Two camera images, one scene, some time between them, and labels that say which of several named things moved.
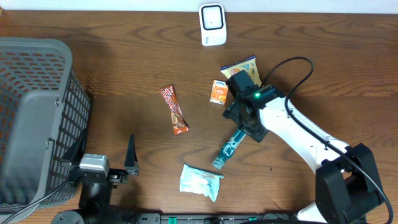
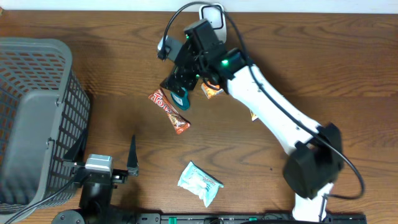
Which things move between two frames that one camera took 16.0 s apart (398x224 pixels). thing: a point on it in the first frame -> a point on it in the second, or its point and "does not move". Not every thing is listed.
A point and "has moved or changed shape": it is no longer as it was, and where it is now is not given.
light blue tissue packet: x=194 y=181 has moved or changed shape
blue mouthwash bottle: x=229 y=149 -> x=182 y=102
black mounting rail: x=229 y=218 does not move
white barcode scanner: x=212 y=24 does not move
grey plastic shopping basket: x=44 y=107 does not move
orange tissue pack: x=219 y=92 -> x=210 y=92
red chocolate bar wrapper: x=180 y=123 has moved or changed shape
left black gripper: x=132 y=167 does not move
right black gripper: x=257 y=132 -> x=178 y=73
